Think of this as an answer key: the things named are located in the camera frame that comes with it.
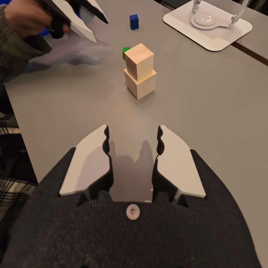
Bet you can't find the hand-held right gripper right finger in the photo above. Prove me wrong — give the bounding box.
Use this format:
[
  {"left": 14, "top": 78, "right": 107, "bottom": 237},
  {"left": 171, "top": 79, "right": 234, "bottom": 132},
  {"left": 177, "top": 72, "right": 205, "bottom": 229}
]
[{"left": 152, "top": 125, "right": 206, "bottom": 202}]

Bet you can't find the blue wooden cube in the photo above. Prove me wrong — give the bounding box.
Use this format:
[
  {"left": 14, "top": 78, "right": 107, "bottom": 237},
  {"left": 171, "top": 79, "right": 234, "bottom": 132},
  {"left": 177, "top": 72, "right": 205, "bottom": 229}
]
[{"left": 129, "top": 14, "right": 139, "bottom": 30}]

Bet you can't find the white document stand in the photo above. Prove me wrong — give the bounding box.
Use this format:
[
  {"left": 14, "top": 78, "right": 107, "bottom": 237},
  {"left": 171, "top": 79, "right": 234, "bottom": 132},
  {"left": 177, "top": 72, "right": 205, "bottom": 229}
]
[{"left": 163, "top": 0, "right": 253, "bottom": 52}]

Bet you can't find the person's left hand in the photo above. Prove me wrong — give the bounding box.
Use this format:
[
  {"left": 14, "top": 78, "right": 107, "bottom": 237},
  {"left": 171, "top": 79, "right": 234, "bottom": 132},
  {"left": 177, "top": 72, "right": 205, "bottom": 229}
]
[{"left": 4, "top": 0, "right": 53, "bottom": 39}]

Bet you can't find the large plain wooden cube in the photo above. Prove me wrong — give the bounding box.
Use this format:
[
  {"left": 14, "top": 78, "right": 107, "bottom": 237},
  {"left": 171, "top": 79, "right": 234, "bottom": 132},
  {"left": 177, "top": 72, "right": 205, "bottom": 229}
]
[{"left": 124, "top": 69, "right": 157, "bottom": 100}]

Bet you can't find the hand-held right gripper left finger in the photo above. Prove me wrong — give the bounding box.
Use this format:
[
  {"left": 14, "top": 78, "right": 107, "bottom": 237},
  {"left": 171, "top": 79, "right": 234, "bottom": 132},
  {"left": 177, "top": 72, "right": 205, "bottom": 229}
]
[{"left": 59, "top": 125, "right": 114, "bottom": 199}]

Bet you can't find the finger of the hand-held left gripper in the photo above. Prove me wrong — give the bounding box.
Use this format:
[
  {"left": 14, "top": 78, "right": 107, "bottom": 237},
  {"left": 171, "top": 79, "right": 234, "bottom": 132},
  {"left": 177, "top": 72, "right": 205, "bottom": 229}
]
[
  {"left": 41, "top": 0, "right": 99, "bottom": 44},
  {"left": 71, "top": 0, "right": 109, "bottom": 24}
]

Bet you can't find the medium plain wooden cube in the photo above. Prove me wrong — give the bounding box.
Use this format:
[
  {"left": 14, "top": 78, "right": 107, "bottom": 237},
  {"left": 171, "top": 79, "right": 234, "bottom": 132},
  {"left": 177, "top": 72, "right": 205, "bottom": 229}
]
[{"left": 125, "top": 43, "right": 155, "bottom": 82}]

